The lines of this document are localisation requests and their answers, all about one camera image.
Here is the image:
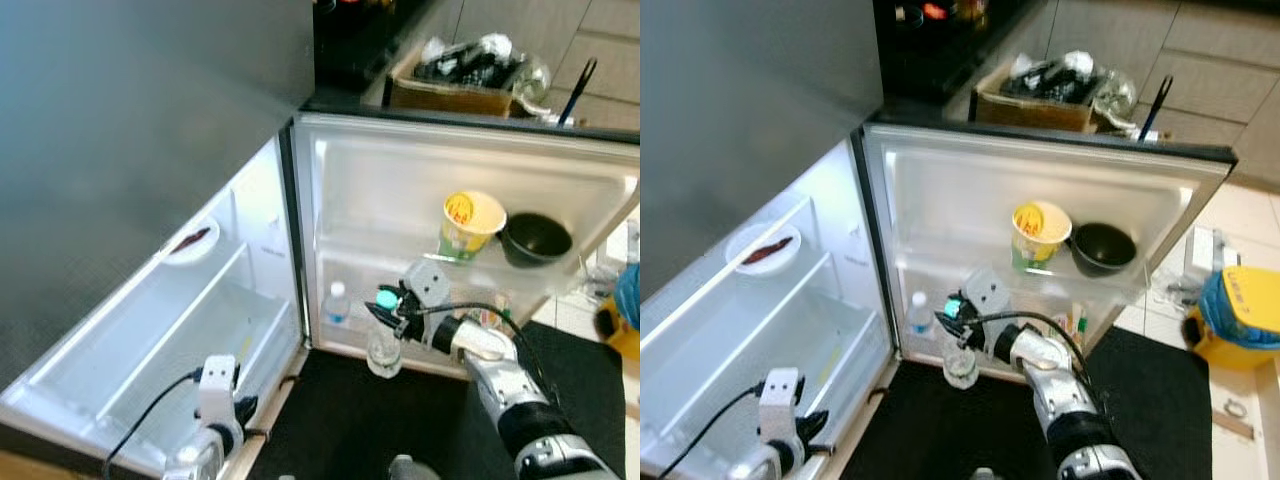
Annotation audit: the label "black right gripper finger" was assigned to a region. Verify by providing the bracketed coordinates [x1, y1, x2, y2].
[364, 302, 403, 339]
[934, 308, 976, 347]

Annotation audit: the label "black bowl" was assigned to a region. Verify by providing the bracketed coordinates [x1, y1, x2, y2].
[497, 211, 575, 270]
[1067, 221, 1139, 280]

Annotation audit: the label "small condiment packets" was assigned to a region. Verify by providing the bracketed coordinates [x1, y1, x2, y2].
[1058, 303, 1093, 348]
[478, 293, 518, 333]

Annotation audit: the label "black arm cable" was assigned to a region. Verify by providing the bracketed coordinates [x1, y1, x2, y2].
[412, 300, 563, 406]
[975, 310, 1103, 411]
[100, 368, 204, 480]
[655, 383, 766, 480]

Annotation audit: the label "yellow bin blue bag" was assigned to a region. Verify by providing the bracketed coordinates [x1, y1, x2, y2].
[1184, 265, 1280, 374]
[596, 262, 641, 363]

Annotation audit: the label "dark carpet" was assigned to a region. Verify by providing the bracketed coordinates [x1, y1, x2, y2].
[838, 325, 1214, 480]
[243, 320, 628, 480]

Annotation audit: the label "dark red food piece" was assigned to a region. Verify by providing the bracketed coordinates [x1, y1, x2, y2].
[168, 227, 214, 254]
[740, 235, 796, 266]

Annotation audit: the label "clear glass jar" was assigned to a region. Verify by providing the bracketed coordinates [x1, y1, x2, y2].
[510, 53, 554, 109]
[1092, 68, 1141, 128]

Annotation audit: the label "small white box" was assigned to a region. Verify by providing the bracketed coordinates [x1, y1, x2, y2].
[1184, 225, 1229, 279]

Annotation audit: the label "small water bottle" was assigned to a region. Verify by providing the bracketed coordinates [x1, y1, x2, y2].
[324, 281, 354, 328]
[907, 290, 934, 338]

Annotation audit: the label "open cardboard box black items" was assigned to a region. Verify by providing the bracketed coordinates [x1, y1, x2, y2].
[387, 33, 523, 120]
[974, 48, 1103, 134]

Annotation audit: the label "black long-handled utensil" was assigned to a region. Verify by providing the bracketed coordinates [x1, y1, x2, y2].
[1136, 74, 1175, 144]
[553, 57, 600, 128]

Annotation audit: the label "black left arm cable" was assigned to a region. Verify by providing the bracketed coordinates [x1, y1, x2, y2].
[655, 383, 766, 480]
[100, 368, 204, 480]

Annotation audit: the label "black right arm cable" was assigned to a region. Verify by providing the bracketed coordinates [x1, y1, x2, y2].
[412, 300, 563, 406]
[975, 310, 1103, 411]

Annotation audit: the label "yellow instant noodle cup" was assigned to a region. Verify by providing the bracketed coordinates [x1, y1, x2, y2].
[1009, 200, 1074, 274]
[436, 190, 509, 264]

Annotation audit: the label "black countertop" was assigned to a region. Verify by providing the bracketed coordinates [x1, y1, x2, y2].
[872, 0, 1033, 108]
[313, 0, 441, 98]

